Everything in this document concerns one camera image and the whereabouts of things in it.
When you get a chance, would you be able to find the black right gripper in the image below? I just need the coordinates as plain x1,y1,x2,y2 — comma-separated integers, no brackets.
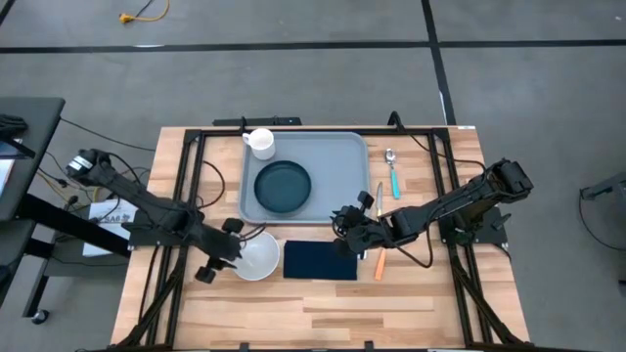
332,191,395,259

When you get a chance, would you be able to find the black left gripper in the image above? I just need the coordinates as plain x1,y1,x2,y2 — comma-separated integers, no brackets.
195,218,245,285

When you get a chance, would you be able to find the white ceramic bowl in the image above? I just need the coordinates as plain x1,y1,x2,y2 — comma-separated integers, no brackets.
230,230,282,283

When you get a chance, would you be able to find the navy cloth napkin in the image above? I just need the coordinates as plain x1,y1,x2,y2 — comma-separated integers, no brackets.
282,239,359,282

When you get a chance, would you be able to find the fork with orange handle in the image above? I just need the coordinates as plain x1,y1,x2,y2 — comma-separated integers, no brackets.
374,247,388,283

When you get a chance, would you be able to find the dark teal plate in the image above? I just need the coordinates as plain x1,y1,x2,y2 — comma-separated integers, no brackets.
252,159,313,215

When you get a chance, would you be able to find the grey plastic tray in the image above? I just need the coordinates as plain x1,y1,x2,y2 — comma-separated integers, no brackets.
238,130,372,226

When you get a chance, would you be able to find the white mug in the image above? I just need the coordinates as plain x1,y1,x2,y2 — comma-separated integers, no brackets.
242,127,277,161

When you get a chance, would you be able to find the black bar behind table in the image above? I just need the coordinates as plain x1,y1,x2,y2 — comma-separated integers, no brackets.
211,115,303,128

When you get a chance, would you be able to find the black desk base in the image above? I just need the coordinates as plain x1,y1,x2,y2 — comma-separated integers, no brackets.
0,193,133,324

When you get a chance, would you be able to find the black side desk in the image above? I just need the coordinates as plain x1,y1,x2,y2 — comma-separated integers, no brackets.
0,96,67,224

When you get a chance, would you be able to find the black bundle on desk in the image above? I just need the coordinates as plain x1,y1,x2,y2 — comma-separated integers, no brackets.
0,112,29,142

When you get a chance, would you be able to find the grey floor stand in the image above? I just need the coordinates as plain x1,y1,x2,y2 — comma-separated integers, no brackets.
579,169,626,201

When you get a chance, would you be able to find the spoon with teal handle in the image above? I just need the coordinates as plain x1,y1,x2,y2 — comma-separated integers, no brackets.
383,148,402,200

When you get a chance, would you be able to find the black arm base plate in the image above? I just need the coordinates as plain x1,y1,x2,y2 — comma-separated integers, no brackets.
437,204,510,245
120,222,193,248

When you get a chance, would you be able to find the black metal table frame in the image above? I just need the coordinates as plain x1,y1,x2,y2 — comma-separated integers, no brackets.
112,125,534,352

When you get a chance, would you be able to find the yellow floor cable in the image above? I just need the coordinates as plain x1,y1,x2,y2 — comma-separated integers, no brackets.
118,0,171,24

